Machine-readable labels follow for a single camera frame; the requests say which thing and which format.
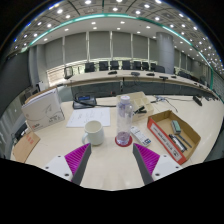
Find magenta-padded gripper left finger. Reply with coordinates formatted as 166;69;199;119
42;142;93;186

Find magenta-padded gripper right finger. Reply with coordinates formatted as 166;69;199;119
132;143;184;186

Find clear plastic water bottle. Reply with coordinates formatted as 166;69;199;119
115;94;134;146

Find white remote control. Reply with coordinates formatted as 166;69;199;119
129;125;152;148

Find flat round red coaster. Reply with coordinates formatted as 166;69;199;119
114;134;134;148

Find white ceramic mug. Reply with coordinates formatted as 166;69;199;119
81;119;106;147

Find brown box with red label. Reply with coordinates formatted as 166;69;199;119
146;109;202;166

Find black marker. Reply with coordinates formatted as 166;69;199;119
168;133;188;153

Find dark pen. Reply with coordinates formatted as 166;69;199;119
177;133;193;149

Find grey whiteboard eraser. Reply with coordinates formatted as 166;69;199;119
170;119;183;135

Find black stapler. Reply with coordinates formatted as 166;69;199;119
133;105;148;115

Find flat brown cardboard sheet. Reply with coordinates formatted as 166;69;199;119
11;130;42;164

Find black desk phone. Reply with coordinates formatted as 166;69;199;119
72;94;98;110

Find white printed cardboard box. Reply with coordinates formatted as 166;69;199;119
20;87;66;133

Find beige divided organizer tray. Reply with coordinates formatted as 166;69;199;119
116;91;155;122

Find black box device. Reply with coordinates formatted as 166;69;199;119
13;121;29;142

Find long curved conference desk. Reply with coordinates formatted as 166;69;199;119
63;69;218;101

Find black microphone base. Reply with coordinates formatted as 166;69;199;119
192;95;204;108

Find row of black office chairs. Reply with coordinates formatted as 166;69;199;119
83;59;168;74

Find round ceiling lights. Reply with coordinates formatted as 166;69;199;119
13;0;224;68

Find thin dark cable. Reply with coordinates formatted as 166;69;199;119
153;95;179;114

